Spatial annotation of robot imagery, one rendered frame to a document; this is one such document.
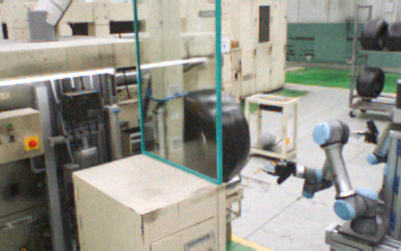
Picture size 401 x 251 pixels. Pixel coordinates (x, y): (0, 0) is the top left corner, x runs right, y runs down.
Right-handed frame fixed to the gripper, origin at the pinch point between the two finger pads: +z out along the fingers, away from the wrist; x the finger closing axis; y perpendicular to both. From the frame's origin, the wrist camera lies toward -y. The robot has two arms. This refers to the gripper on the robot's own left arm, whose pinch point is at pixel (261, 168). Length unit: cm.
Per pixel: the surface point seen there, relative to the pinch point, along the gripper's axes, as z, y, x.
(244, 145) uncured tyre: 11.7, 18.6, 5.8
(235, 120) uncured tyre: 18.7, 32.1, 1.2
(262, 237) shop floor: -12, -124, -64
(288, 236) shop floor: -35, -122, -69
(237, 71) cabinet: 53, -175, -495
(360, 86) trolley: -159, -174, -497
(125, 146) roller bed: 85, -1, -1
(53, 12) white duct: 111, 89, 19
